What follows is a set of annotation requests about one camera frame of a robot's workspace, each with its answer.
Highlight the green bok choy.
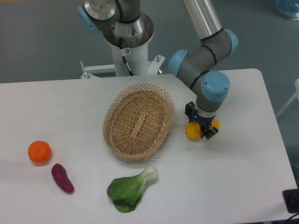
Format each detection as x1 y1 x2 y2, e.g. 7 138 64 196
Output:
107 166 158 213

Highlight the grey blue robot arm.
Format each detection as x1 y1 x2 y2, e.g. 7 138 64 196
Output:
77 0 238 139

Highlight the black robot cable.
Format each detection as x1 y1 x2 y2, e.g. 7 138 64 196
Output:
118 36 135 77

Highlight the woven wicker basket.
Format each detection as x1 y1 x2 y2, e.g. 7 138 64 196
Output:
102 83 174 160

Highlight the black device at table edge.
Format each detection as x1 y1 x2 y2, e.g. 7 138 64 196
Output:
282 189 299 213

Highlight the blue plastic bag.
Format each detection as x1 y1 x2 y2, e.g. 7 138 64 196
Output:
276 0 299 21

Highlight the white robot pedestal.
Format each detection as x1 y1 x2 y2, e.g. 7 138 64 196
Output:
80 42 165 79

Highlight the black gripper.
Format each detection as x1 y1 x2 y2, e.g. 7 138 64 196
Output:
185 101 219 140

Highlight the orange tangerine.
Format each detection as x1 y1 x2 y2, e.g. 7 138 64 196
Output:
28 141 52 163

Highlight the yellow mango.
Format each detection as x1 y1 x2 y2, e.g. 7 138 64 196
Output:
185 119 221 140

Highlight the white frame at right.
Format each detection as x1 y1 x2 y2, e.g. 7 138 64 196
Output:
275 79 299 119

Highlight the purple sweet potato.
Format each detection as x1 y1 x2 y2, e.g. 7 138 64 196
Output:
51 163 74 194

